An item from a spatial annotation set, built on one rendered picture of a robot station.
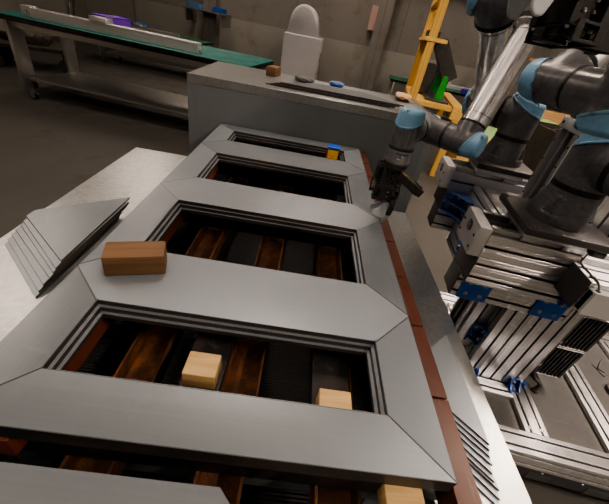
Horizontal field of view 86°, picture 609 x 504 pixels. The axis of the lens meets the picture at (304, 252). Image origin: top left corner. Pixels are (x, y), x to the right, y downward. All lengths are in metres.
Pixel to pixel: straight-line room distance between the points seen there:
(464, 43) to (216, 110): 7.71
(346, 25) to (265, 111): 7.21
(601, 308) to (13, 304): 1.36
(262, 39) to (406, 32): 3.29
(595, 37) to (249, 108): 1.51
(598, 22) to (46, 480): 0.88
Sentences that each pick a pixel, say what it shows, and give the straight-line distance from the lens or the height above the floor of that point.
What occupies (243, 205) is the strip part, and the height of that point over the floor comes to 0.85.
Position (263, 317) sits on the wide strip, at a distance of 0.70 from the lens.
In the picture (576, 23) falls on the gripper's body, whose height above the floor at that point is 1.41.
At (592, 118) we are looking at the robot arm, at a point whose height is 1.30.
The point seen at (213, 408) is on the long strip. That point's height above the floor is 0.85.
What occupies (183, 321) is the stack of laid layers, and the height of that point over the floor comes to 0.83.
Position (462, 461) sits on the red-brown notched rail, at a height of 0.83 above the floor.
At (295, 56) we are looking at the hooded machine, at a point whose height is 0.69.
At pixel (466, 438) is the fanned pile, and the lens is 0.86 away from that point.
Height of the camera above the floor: 1.36
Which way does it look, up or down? 35 degrees down
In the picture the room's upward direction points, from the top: 12 degrees clockwise
